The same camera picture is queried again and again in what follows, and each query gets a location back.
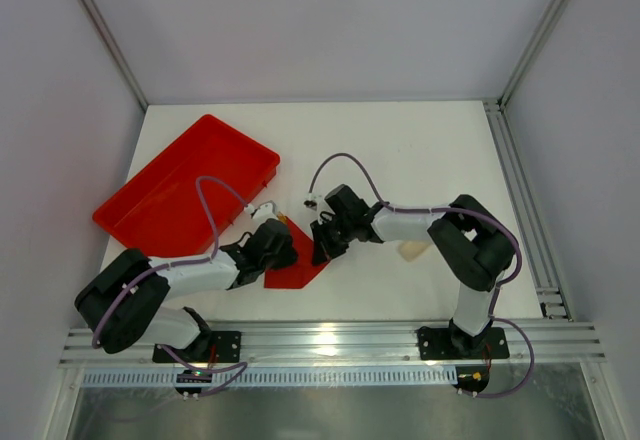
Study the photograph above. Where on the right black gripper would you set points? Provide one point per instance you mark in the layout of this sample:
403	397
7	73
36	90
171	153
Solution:
326	236

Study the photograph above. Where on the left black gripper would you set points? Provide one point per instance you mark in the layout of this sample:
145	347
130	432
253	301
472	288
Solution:
284	252

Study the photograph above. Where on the red paper napkin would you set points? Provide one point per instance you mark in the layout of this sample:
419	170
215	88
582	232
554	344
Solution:
300	274

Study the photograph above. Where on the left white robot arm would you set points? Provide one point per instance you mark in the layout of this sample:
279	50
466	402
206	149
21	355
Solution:
123	304

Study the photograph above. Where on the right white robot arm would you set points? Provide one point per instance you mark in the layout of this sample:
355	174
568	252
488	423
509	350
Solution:
479	251

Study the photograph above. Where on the cream utensil case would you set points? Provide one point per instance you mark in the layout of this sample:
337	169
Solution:
411	250

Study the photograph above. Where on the red plastic tray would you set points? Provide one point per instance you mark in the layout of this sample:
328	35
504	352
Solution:
159	211

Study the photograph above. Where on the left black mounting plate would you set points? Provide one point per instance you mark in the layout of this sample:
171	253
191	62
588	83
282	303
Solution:
212	348

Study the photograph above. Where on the black mounting plate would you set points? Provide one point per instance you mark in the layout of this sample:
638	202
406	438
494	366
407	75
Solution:
451	343
212	348

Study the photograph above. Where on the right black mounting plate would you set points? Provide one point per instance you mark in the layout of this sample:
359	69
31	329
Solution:
451	343

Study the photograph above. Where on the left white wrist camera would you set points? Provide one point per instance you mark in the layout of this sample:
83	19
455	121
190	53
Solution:
262	212

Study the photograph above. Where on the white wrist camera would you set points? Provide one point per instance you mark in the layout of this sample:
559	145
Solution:
312	200
262	212

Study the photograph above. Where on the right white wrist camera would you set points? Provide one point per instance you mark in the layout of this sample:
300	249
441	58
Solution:
312	200

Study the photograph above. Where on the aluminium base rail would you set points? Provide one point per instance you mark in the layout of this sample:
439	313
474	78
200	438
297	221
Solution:
333	344

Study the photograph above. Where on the slotted white cable duct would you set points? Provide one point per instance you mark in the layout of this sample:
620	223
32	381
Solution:
279	377

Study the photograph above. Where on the right aluminium side rail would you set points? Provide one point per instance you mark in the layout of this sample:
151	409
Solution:
546	277

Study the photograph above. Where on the left aluminium frame post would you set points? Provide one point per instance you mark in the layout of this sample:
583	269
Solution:
112	48

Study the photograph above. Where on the aluminium frame post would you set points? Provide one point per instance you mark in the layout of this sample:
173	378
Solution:
543	30
112	48

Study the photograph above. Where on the right aluminium frame post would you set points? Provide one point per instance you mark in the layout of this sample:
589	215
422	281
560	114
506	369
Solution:
543	30

